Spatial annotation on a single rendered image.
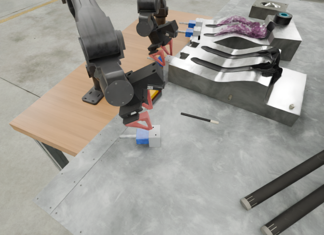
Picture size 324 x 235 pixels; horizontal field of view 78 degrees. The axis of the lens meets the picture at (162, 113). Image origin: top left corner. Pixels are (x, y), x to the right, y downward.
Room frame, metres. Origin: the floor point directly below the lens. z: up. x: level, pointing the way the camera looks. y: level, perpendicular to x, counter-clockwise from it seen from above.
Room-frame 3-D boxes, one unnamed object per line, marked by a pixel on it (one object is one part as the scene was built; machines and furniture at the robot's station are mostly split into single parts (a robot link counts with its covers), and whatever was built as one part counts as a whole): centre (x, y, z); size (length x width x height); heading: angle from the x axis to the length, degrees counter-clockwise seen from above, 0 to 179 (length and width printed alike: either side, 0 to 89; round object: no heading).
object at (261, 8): (1.38, -0.70, 0.84); 0.20 x 0.15 x 0.07; 60
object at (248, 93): (0.67, -0.31, 0.87); 0.50 x 0.26 x 0.14; 60
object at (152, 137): (0.38, 0.07, 0.83); 0.13 x 0.05 x 0.05; 91
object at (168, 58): (0.81, 0.01, 0.83); 0.13 x 0.05 x 0.05; 65
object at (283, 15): (1.04, -0.61, 0.93); 0.08 x 0.08 x 0.04
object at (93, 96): (0.65, 0.25, 0.84); 0.20 x 0.07 x 0.08; 156
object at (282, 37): (1.03, -0.42, 0.86); 0.50 x 0.26 x 0.11; 77
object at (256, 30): (1.02, -0.41, 0.90); 0.26 x 0.18 x 0.08; 77
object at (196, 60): (0.69, -0.30, 0.92); 0.35 x 0.16 x 0.09; 60
